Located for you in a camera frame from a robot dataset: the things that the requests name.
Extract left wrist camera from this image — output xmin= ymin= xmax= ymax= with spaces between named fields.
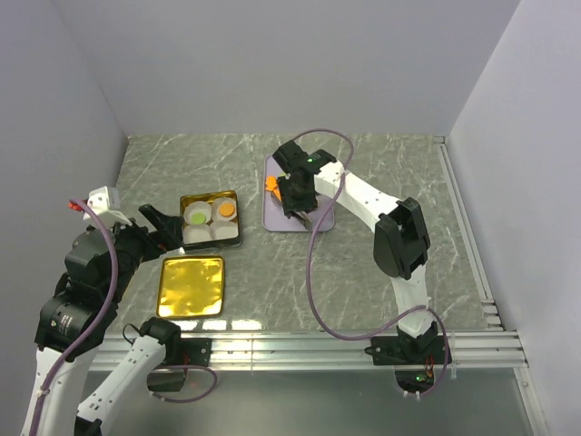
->
xmin=84 ymin=186 xmax=131 ymax=228

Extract white paper cup front left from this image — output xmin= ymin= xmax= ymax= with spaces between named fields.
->
xmin=182 ymin=224 xmax=212 ymax=245

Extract green round cookie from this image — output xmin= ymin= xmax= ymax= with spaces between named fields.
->
xmin=190 ymin=212 xmax=207 ymax=225

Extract gold cookie tin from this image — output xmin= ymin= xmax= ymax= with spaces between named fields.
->
xmin=180 ymin=190 xmax=241 ymax=253

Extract lilac plastic tray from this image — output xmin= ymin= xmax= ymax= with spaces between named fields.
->
xmin=262 ymin=154 xmax=330 ymax=233

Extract white paper cup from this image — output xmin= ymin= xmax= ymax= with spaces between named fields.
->
xmin=212 ymin=196 xmax=238 ymax=222
xmin=210 ymin=221 xmax=239 ymax=241
xmin=182 ymin=201 xmax=212 ymax=225
xmin=182 ymin=224 xmax=212 ymax=245

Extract orange dotted round cookie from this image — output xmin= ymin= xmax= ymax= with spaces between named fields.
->
xmin=218 ymin=203 xmax=236 ymax=217

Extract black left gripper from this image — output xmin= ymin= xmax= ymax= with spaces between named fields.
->
xmin=102 ymin=202 xmax=183 ymax=302

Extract white paper cup front right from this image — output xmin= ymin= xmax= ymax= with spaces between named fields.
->
xmin=210 ymin=221 xmax=239 ymax=241

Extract white paper cup back left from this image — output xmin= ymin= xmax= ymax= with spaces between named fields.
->
xmin=182 ymin=201 xmax=212 ymax=225

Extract gold tin lid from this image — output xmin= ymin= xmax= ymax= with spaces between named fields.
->
xmin=156 ymin=256 xmax=225 ymax=320

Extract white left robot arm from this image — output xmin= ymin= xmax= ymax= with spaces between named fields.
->
xmin=22 ymin=201 xmax=182 ymax=435

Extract orange fish cookie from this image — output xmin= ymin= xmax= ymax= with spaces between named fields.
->
xmin=265 ymin=175 xmax=281 ymax=199

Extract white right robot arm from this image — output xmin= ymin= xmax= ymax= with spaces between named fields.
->
xmin=273 ymin=141 xmax=438 ymax=362

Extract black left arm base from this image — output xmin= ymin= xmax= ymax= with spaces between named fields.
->
xmin=147 ymin=338 xmax=212 ymax=393

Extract white paper cup back right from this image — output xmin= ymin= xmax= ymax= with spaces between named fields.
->
xmin=212 ymin=196 xmax=238 ymax=222

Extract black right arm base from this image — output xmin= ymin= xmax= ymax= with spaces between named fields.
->
xmin=364 ymin=335 xmax=452 ymax=399

